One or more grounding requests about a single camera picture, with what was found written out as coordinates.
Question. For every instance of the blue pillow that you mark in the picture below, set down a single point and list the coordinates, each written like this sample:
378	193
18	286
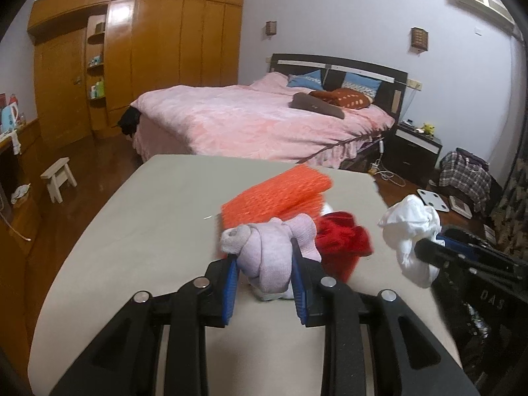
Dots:
363	84
307	80

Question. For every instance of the crumpled white tissue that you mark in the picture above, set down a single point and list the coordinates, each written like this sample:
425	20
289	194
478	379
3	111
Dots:
19	194

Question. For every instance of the brown cushion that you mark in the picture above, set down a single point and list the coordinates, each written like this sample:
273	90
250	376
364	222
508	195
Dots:
313	105

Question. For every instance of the wooden wardrobe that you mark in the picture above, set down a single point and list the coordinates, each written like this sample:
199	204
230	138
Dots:
165	49

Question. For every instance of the plaid bag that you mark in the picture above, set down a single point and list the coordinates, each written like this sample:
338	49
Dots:
462	177

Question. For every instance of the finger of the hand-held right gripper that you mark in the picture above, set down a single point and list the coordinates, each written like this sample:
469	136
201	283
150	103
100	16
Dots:
458	243
433	253

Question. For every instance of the beige wall panel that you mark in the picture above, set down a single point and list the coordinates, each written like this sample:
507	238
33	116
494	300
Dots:
414	84

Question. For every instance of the dark nightstand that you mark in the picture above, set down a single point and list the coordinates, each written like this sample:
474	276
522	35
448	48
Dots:
412	152

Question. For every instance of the bed with pink cover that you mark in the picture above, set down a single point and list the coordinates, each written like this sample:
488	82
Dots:
227	115

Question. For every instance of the white flat box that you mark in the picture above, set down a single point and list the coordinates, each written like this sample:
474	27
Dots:
461	206

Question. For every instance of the white cloth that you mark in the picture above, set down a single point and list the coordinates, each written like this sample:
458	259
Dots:
408	222

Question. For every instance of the white bathroom scale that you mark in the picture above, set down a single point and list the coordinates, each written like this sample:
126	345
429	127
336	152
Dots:
433	200

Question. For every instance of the wooden wall lamp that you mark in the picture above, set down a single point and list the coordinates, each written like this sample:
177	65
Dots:
270	28
418	39

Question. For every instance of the large orange foam net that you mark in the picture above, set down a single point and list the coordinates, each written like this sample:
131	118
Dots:
264	202

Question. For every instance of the white wooden stool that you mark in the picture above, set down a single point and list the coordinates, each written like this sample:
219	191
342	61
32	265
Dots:
57	171

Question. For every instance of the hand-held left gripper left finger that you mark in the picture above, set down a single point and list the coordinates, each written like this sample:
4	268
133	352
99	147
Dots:
230	293

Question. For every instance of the patterned dark cloth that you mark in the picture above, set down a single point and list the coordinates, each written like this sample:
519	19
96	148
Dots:
513	206

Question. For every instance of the red dotted pillow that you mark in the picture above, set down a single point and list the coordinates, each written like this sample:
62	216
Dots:
342	98

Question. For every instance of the yellow toy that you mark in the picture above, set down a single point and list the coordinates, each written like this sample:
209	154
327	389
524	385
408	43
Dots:
430	128

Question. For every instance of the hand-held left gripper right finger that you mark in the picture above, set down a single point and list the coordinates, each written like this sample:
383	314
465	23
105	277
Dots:
299	293

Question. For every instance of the wall air conditioner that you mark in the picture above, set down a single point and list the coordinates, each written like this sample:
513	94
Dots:
480	2

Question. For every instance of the black cloth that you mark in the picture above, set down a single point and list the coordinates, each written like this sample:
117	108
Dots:
131	121

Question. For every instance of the red cloth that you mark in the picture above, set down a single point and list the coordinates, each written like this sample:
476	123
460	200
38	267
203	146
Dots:
338	239

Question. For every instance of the pink sock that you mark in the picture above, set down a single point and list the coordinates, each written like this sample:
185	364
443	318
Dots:
268	255

